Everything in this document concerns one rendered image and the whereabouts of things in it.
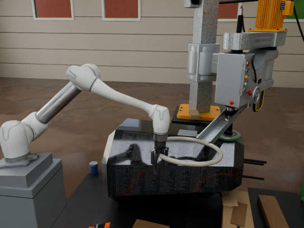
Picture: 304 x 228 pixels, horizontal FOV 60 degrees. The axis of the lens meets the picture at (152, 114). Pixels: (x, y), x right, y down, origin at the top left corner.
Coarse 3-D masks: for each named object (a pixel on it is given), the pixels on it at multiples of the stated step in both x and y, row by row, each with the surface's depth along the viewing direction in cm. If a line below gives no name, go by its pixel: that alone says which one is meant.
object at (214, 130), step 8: (224, 112) 229; (240, 112) 225; (216, 120) 220; (232, 120) 217; (208, 128) 212; (216, 128) 215; (224, 128) 209; (200, 136) 205; (208, 136) 208; (216, 136) 201
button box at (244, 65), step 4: (244, 60) 196; (248, 60) 199; (244, 64) 197; (244, 68) 198; (248, 68) 203; (244, 72) 199; (244, 76) 200; (240, 80) 202; (244, 80) 202; (240, 84) 203; (240, 88) 204; (240, 92) 204
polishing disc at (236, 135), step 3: (234, 132) 234; (237, 132) 234; (222, 135) 227; (225, 135) 227; (228, 135) 227; (231, 135) 227; (234, 135) 227; (237, 135) 227; (240, 135) 227; (225, 138) 223; (228, 138) 222; (231, 138) 222; (234, 138) 223
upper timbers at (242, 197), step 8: (240, 192) 254; (240, 200) 242; (248, 200) 242; (224, 208) 231; (232, 208) 232; (248, 208) 232; (224, 216) 221; (248, 216) 222; (224, 224) 212; (232, 224) 212; (248, 224) 213
